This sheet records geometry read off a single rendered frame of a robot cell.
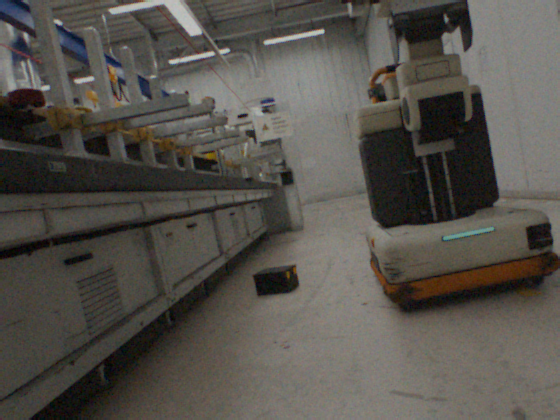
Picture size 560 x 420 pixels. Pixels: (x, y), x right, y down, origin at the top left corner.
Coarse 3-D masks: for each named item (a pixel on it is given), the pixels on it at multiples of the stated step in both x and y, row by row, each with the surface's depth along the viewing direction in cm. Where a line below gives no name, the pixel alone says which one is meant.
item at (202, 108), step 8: (200, 104) 136; (208, 104) 137; (160, 112) 136; (168, 112) 136; (176, 112) 136; (184, 112) 137; (192, 112) 137; (200, 112) 137; (208, 112) 138; (128, 120) 136; (136, 120) 136; (144, 120) 136; (152, 120) 136; (160, 120) 137; (168, 120) 137; (96, 128) 136; (128, 128) 137; (88, 136) 137; (96, 136) 138
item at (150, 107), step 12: (180, 96) 112; (120, 108) 112; (132, 108) 112; (144, 108) 112; (156, 108) 112; (168, 108) 112; (84, 120) 112; (96, 120) 112; (108, 120) 112; (120, 120) 114; (24, 132) 111; (36, 132) 111; (48, 132) 112
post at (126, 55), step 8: (120, 48) 155; (128, 48) 156; (120, 56) 155; (128, 56) 155; (128, 64) 155; (128, 72) 156; (136, 72) 158; (128, 80) 156; (136, 80) 157; (128, 88) 156; (136, 88) 156; (136, 96) 156; (144, 144) 157; (152, 144) 161; (144, 152) 158; (152, 152) 159; (144, 160) 158; (152, 160) 158
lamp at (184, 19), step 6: (168, 0) 360; (174, 0) 362; (168, 6) 370; (174, 6) 373; (180, 6) 376; (174, 12) 384; (180, 12) 386; (180, 18) 398; (186, 18) 400; (186, 24) 413; (192, 24) 416; (192, 30) 429; (198, 30) 433
